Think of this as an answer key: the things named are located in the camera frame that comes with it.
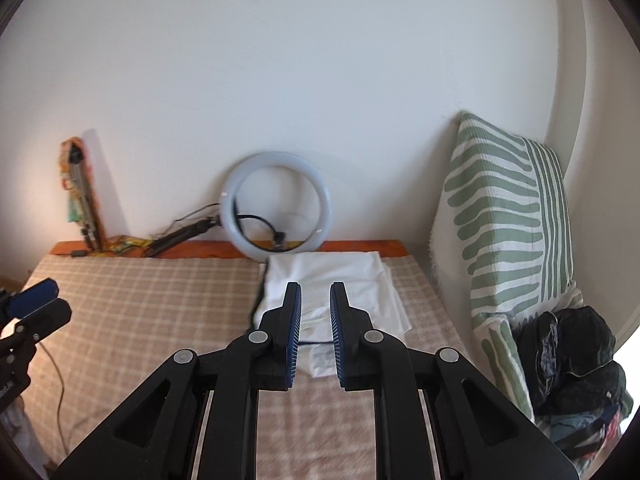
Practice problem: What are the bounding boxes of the black folded tripod stand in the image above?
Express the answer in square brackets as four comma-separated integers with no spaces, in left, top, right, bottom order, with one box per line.
[143,217,219,258]

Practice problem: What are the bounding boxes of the black cable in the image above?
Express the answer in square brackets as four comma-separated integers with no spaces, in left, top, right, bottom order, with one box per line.
[37,341,82,456]

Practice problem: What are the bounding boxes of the dark clothes pile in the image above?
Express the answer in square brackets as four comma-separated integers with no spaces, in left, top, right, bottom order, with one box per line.
[515,306,634,462]

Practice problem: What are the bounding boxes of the white t-shirt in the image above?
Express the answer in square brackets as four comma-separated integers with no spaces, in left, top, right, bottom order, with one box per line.
[252,250,414,378]

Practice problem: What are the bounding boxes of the white ring light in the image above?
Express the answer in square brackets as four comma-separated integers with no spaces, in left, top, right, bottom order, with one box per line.
[219,151,333,261]

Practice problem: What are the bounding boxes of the green striped white pillow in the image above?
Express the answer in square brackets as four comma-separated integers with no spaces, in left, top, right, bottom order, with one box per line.
[430,112,584,417]

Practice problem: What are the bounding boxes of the checkered beige bed blanket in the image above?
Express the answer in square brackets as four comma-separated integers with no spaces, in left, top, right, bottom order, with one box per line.
[24,252,462,479]

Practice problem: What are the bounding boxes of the orange patterned scarf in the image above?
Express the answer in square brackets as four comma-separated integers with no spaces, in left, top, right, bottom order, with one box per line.
[58,136,151,258]

